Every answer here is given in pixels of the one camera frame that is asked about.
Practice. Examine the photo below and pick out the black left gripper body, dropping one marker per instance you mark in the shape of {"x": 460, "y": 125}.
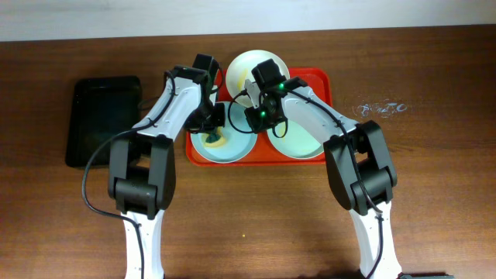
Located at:
{"x": 209, "y": 126}

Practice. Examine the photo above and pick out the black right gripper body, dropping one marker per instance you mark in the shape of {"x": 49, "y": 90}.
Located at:
{"x": 265, "y": 118}

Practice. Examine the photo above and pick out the green yellow sponge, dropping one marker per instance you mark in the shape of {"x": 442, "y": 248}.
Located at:
{"x": 215, "y": 139}

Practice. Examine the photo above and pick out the light blue plate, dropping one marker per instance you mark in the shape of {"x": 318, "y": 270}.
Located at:
{"x": 233, "y": 146}

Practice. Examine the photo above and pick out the light green plate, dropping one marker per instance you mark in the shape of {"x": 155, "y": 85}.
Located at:
{"x": 290, "y": 139}

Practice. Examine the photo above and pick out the cream white plate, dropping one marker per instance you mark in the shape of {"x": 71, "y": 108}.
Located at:
{"x": 239, "y": 71}

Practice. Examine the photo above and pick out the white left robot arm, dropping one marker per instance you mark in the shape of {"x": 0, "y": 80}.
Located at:
{"x": 142, "y": 175}

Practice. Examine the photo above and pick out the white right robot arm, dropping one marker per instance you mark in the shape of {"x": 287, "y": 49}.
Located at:
{"x": 358, "y": 163}

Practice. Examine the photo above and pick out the red plastic tray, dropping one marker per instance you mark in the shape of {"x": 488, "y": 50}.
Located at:
{"x": 263, "y": 153}

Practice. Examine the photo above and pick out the black plastic tray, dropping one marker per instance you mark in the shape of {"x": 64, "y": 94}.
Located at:
{"x": 101, "y": 108}

